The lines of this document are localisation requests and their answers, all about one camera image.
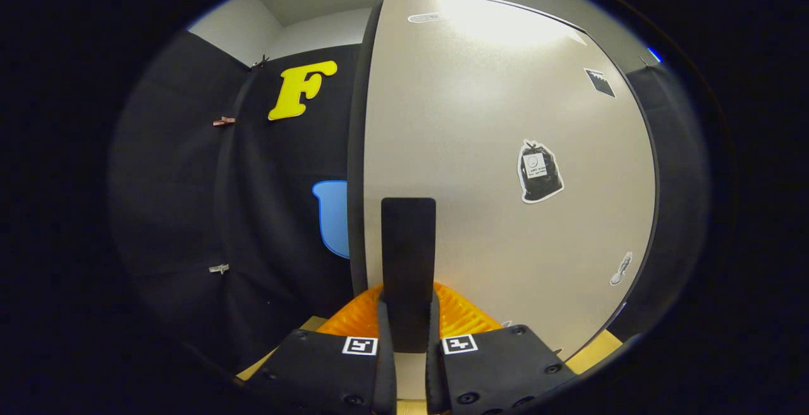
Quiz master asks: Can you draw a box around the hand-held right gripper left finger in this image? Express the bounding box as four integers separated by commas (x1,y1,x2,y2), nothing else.
243,284,398,415

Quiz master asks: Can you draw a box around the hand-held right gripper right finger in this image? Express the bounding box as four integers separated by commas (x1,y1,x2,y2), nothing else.
427,282,579,415

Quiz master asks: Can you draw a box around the black backdrop cloth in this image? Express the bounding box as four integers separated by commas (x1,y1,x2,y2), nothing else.
107,28,712,378

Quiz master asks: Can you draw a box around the black cabinet door handle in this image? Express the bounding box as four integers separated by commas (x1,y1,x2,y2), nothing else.
381,198,437,354

